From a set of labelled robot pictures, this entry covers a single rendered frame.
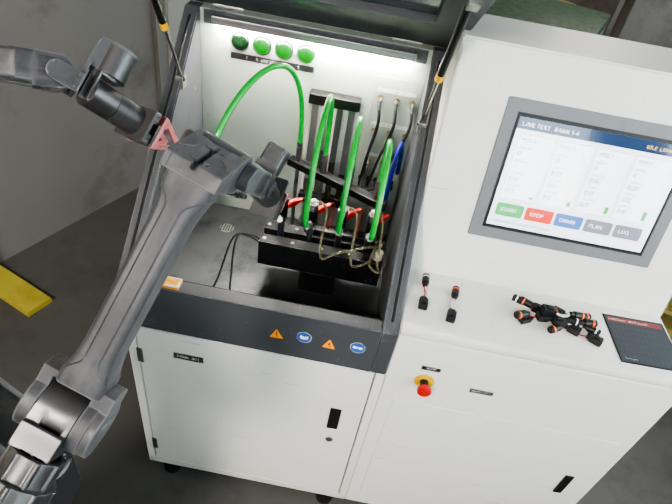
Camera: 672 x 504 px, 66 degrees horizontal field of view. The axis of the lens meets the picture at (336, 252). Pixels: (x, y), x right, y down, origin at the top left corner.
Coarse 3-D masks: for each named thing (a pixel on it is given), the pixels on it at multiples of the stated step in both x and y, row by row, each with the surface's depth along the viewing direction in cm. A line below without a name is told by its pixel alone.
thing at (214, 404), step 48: (144, 336) 138; (192, 384) 149; (240, 384) 146; (288, 384) 143; (336, 384) 140; (192, 432) 166; (240, 432) 162; (288, 432) 158; (336, 432) 155; (288, 480) 178; (336, 480) 173
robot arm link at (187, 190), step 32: (160, 160) 60; (192, 160) 61; (224, 160) 64; (160, 192) 61; (192, 192) 61; (224, 192) 65; (160, 224) 62; (192, 224) 64; (128, 256) 63; (160, 256) 62; (128, 288) 63; (160, 288) 67; (96, 320) 63; (128, 320) 63; (96, 352) 64; (32, 384) 65; (64, 384) 64; (96, 384) 64; (96, 416) 65; (64, 448) 65
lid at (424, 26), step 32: (224, 0) 131; (256, 0) 125; (288, 0) 120; (320, 0) 117; (352, 0) 116; (384, 0) 113; (416, 0) 109; (448, 0) 100; (480, 0) 93; (384, 32) 132; (416, 32) 127; (448, 32) 121
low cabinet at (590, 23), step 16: (496, 0) 473; (512, 0) 482; (528, 0) 491; (544, 0) 501; (512, 16) 437; (528, 16) 444; (544, 16) 452; (560, 16) 460; (576, 16) 469; (592, 16) 478; (608, 16) 487; (592, 32) 433
